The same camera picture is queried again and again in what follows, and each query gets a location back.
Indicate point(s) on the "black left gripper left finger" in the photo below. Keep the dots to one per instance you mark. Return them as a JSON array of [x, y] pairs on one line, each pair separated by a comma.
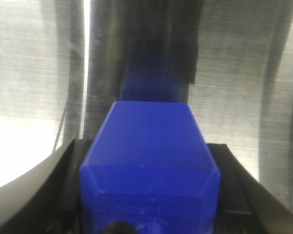
[[46, 199]]

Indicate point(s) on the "blue bottle part without cap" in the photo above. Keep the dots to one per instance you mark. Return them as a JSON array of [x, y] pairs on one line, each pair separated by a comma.
[[150, 167]]

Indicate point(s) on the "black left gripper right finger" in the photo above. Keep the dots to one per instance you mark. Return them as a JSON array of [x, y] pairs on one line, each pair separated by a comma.
[[245, 206]]

